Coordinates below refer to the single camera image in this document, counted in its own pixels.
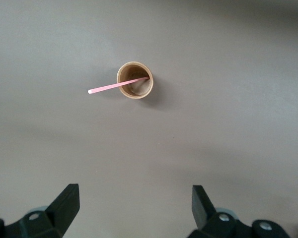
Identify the brown wooden cup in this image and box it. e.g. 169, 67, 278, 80
116, 61, 154, 100

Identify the pink chopstick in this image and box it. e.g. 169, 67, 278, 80
87, 76, 149, 94

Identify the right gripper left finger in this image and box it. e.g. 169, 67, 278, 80
4, 183, 80, 238

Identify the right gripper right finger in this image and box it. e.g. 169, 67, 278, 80
186, 185, 291, 238

